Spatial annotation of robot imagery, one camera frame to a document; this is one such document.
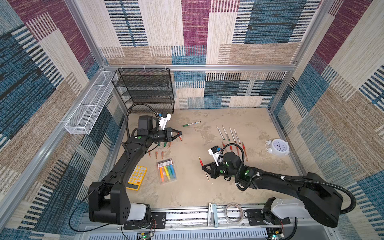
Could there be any black wire mesh shelf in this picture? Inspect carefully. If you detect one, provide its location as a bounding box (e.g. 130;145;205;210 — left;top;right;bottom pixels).
112;68;175;114

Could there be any yellow calculator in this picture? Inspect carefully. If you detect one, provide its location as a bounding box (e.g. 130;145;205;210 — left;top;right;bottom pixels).
126;166;148;191

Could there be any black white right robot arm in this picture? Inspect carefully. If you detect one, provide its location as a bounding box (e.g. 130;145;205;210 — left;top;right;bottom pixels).
202;146;357;228

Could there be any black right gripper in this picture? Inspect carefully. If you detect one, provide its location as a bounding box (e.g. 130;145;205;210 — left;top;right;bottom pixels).
201;160;238;179

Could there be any white wire mesh basket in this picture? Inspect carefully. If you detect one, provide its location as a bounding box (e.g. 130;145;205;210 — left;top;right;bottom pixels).
65;72;115;135

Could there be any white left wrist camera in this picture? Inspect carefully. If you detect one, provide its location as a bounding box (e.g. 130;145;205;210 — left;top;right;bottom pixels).
158;113;172;131

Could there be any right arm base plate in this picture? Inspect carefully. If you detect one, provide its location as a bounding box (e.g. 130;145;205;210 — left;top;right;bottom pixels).
244;209;291;226

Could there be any metal bracket on rail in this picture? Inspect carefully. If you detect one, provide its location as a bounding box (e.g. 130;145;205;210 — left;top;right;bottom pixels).
207;203;219;228

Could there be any brown capped white marker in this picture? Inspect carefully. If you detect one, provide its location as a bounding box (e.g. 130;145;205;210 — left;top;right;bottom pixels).
234;129;241;144

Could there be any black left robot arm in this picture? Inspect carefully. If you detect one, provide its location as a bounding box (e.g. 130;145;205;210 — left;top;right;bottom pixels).
83;112;183;229

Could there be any white alarm clock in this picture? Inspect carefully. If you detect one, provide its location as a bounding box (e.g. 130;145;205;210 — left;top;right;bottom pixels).
265;139;290;156

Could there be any highlighter pack in clear case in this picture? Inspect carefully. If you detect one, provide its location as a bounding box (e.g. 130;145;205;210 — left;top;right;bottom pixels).
157;159;177;184

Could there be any green marker top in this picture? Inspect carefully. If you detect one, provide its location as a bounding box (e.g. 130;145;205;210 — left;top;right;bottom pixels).
182;121;201;127

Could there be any coiled clear cable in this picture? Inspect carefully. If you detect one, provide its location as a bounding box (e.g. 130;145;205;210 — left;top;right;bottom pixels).
224;202;245;224

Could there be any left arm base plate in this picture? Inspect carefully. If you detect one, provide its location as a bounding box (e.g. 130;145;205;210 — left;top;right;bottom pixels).
123;212;167;230

